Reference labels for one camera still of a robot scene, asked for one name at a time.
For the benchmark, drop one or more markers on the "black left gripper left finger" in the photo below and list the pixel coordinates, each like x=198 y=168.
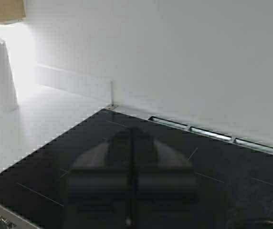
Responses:
x=98 y=185

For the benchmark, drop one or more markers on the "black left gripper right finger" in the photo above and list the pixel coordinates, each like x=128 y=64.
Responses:
x=165 y=183

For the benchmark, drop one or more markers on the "steel frying pan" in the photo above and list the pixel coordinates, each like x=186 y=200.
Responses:
x=242 y=219

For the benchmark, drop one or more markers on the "black glass top stove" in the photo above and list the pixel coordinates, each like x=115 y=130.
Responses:
x=228 y=176

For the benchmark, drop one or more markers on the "wooden upper cabinet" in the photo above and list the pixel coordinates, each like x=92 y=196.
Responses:
x=11 y=10

